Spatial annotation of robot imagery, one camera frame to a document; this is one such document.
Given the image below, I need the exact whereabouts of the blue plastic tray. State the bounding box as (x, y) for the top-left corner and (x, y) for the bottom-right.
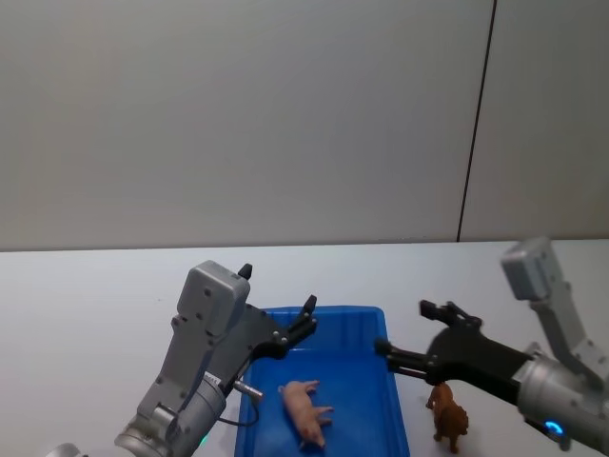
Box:
(234, 306), (411, 457)

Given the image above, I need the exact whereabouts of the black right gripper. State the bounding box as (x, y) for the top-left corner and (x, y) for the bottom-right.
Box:
(374, 299), (535, 407)

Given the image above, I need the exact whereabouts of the pink toy pig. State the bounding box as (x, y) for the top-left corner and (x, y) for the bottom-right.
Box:
(278, 379), (336, 451)

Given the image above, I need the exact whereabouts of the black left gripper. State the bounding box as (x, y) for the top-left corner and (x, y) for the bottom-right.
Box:
(204, 262), (319, 393)

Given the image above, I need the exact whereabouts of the thin dark cable silver plug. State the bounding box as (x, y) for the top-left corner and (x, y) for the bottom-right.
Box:
(221, 379), (265, 427)

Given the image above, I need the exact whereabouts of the brown toy animal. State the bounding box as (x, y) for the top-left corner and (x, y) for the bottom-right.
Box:
(425, 382), (470, 454)

